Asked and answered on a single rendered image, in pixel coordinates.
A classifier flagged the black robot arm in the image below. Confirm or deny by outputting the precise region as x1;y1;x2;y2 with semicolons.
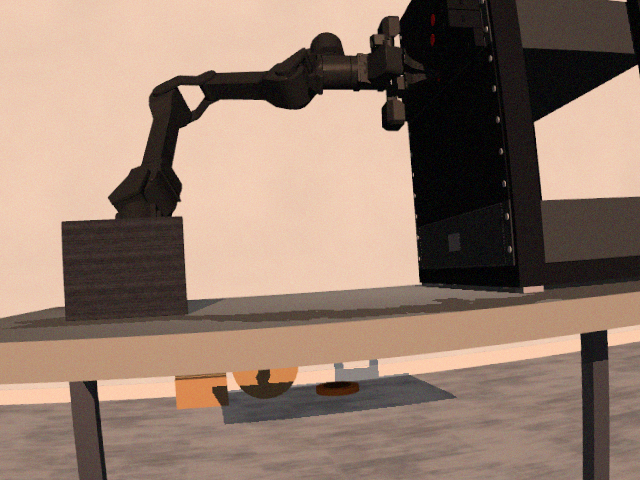
108;32;403;219

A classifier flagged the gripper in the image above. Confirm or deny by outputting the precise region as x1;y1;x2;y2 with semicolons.
349;16;441;131

